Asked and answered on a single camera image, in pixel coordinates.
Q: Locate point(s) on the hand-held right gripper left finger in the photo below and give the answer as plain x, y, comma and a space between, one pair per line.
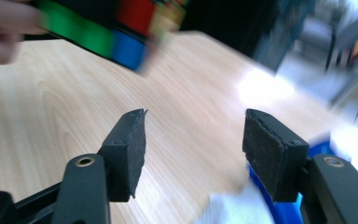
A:
126, 155

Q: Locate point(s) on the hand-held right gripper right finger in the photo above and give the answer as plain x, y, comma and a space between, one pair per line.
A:
273, 155

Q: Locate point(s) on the blue wet wipes packet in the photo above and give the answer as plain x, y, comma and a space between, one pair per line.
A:
286, 214

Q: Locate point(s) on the white wet wipe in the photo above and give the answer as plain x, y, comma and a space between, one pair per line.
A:
233, 208

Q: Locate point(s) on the multicoloured puzzle cube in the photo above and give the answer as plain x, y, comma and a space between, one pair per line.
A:
105, 34

